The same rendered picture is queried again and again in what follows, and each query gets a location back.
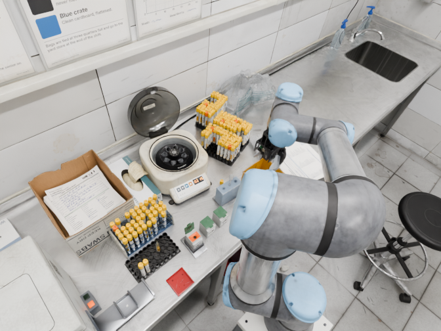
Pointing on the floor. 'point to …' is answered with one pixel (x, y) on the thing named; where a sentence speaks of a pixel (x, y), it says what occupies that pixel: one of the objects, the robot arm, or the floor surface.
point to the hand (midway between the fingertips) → (268, 162)
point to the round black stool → (409, 200)
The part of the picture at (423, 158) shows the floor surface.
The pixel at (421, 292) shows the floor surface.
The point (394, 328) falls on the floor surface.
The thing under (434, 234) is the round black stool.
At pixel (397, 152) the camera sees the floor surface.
